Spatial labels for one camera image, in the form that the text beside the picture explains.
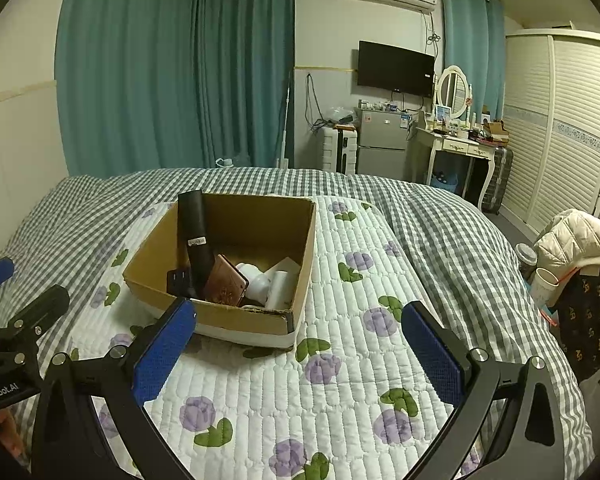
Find small brown cardboard box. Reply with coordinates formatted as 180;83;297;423
482;118;510;144

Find black wall television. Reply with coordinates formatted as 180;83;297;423
357;40;436;99

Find white floral quilted mat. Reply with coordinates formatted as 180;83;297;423
30;195;486;480

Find white mop pole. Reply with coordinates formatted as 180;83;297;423
279;82;294;169

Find black printed garment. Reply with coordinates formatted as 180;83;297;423
547;270;600;384

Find dark teal curtain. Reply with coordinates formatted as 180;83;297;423
55;0;296;179

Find white louvred wardrobe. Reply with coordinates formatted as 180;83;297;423
500;26;600;235

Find black hanging cables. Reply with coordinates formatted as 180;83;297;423
304;72;332;134

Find clear lidded jar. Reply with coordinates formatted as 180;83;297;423
515;242;539;277

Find oval white vanity mirror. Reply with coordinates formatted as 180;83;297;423
436;66;473;122

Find white paper cup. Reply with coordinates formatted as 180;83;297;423
527;267;562;309

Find white bottle with red cap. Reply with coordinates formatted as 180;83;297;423
235;261;274;309

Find dark ribbed suitcase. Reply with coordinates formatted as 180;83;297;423
480;146;515;214

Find blue bin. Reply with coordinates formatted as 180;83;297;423
430;170;464;194

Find silver small fridge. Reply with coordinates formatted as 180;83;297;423
355;107;411;177

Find cream puffer jacket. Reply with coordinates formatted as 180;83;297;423
532;208;600;277

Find light teal curtain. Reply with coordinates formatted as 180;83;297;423
440;0;506;122

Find red-brown patterned wallet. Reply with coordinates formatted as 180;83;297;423
202;254;249;307

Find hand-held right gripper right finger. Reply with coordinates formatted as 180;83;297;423
401;301;566;480

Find person's left hand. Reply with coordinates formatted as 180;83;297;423
0;406;20;467

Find white dressing table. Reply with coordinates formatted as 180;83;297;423
411;121;502;207

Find small white box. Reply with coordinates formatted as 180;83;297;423
265;270;293;310

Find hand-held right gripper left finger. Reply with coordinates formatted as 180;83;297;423
31;296;197;480

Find grey checked duvet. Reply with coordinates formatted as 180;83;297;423
0;167;597;480

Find black remote control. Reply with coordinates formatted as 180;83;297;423
177;190;217;302

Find white ribbed suitcase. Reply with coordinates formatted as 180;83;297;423
322;125;359;175

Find black power bank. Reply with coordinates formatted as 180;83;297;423
166;267;197;299

